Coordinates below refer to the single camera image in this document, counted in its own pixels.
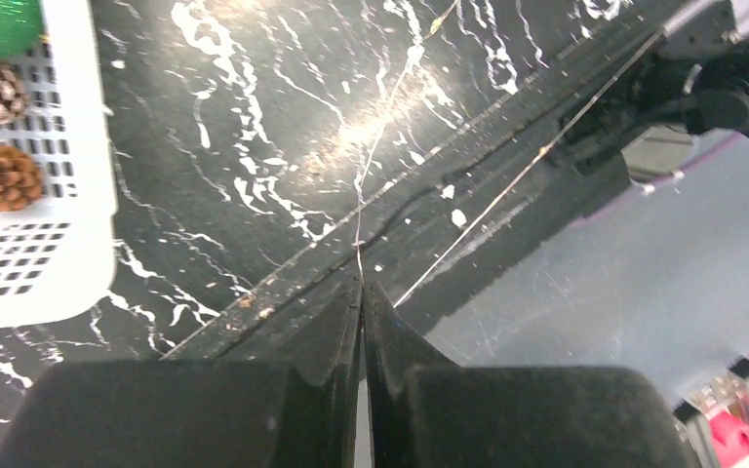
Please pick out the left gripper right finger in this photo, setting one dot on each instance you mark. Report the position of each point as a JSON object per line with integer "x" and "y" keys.
{"x": 427, "y": 411}

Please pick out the brown pine cone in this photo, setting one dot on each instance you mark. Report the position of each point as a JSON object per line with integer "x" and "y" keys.
{"x": 21, "y": 180}

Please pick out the green glitter ornament ball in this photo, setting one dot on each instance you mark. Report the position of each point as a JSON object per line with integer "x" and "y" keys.
{"x": 0, "y": 26}

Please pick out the white plastic basket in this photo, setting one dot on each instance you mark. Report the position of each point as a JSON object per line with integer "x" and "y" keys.
{"x": 56, "y": 256}

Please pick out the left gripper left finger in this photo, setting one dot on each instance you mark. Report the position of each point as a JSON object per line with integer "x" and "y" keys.
{"x": 293, "y": 407}

